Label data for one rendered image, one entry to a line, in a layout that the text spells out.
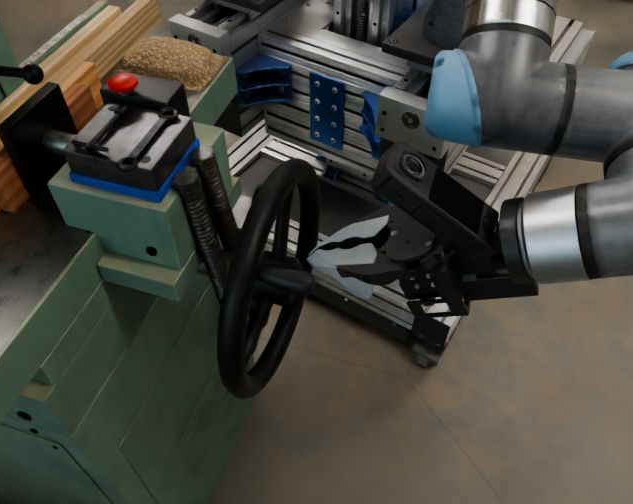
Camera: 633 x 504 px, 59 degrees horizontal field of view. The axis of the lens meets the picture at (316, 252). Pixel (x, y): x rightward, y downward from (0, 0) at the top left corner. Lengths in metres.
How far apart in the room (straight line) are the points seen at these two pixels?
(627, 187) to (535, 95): 0.10
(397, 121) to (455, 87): 0.57
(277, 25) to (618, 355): 1.23
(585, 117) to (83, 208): 0.47
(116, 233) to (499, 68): 0.40
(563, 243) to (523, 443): 1.11
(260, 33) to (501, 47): 0.88
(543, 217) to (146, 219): 0.36
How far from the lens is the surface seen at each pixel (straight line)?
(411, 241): 0.49
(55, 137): 0.68
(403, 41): 1.10
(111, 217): 0.61
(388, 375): 1.54
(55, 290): 0.61
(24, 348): 0.61
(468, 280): 0.52
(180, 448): 1.08
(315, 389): 1.51
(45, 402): 0.67
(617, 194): 0.46
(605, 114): 0.50
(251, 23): 1.29
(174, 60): 0.84
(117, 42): 0.91
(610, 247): 0.45
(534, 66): 0.50
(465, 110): 0.48
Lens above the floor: 1.34
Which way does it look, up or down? 49 degrees down
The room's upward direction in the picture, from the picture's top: straight up
